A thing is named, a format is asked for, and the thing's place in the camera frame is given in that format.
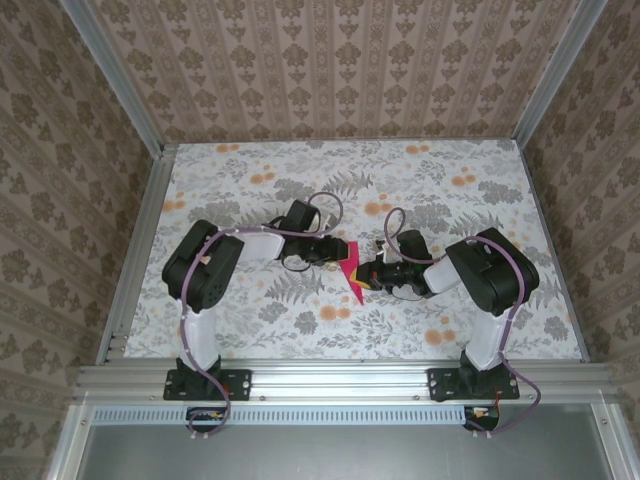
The aluminium lower frame rail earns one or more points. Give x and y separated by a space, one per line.
612 445
67 445

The grey metal panel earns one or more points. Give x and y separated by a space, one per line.
340 455

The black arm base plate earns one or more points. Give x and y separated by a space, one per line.
240 385
442 385

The aluminium frame post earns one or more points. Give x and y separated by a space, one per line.
118 80
550 70

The wide aluminium cross rail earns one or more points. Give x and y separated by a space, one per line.
340 380

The pink square paper sheet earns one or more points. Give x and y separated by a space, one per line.
352 257

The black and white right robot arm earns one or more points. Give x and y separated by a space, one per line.
495 275

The aluminium table side rail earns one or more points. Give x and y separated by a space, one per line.
145 220

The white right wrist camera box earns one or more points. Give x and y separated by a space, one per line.
381 250

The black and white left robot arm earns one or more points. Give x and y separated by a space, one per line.
205 272

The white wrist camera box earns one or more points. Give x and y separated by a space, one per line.
381 250
326 222

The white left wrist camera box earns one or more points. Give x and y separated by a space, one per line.
326 222

